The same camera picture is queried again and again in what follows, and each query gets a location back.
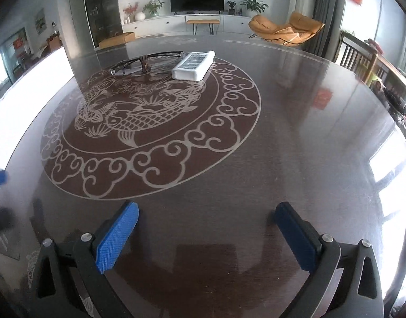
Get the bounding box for cardboard box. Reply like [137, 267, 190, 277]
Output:
[99, 32, 135, 49]

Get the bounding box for dark display cabinet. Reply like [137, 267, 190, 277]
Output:
[84, 0, 123, 47]

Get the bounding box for green potted plant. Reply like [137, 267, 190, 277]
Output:
[142, 0, 164, 18]
[240, 0, 269, 17]

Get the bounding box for green potted plant right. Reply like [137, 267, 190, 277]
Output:
[240, 0, 269, 17]

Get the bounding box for white tv cabinet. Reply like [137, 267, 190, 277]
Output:
[122, 14, 252, 38]

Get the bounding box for grey curtain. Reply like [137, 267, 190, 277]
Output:
[306, 0, 339, 58]

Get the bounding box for white storage box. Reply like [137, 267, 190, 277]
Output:
[0, 47, 73, 170]

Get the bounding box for wooden bench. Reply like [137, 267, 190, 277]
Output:
[186, 19, 220, 35]

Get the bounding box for red flower vase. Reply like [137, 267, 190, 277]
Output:
[123, 2, 139, 23]

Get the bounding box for black eyeglasses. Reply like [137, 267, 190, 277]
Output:
[109, 51, 184, 76]

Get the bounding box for dark wooden dining chair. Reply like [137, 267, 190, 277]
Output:
[333, 31, 406, 88]

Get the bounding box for orange lounge chair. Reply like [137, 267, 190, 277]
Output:
[248, 12, 324, 47]

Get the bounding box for white power bank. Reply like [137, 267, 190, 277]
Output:
[171, 50, 215, 82]

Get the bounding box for green potted plant left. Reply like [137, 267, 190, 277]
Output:
[142, 0, 164, 18]

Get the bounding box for small potted plant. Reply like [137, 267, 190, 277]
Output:
[227, 0, 237, 15]

